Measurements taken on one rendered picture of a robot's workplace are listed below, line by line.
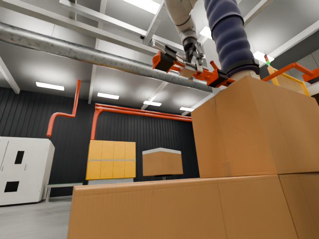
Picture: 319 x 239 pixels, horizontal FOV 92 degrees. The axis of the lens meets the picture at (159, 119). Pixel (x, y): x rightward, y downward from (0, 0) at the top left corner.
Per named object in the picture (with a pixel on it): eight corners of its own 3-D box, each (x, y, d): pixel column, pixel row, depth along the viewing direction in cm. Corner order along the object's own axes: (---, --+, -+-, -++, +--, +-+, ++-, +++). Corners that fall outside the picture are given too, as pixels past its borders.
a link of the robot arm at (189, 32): (189, 44, 97) (191, 51, 95) (177, 39, 93) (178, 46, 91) (199, 32, 90) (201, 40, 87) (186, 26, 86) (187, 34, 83)
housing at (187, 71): (188, 78, 84) (187, 72, 85) (197, 71, 78) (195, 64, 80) (177, 76, 80) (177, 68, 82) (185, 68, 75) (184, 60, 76)
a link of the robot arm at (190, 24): (182, 45, 98) (173, 30, 87) (180, 28, 104) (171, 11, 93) (199, 37, 93) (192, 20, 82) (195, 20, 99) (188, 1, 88)
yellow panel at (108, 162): (130, 192, 808) (130, 145, 897) (136, 193, 732) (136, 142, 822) (83, 197, 713) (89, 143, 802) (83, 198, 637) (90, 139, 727)
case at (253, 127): (267, 174, 110) (251, 121, 124) (349, 169, 76) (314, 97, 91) (199, 178, 85) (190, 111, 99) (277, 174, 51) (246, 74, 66)
